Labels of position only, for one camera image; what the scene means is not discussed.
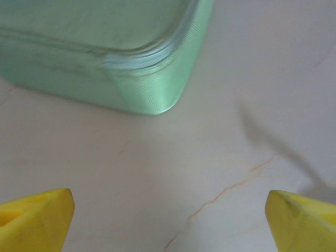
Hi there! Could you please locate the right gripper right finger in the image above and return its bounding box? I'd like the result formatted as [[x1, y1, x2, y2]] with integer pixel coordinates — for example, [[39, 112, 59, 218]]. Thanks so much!
[[264, 190, 336, 252]]

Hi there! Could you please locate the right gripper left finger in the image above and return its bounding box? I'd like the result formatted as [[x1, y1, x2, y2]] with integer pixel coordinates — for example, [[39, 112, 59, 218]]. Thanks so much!
[[0, 187, 76, 252]]

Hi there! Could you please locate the mint green zip case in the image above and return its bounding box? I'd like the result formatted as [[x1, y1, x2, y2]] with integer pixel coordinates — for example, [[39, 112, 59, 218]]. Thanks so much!
[[0, 0, 215, 116]]

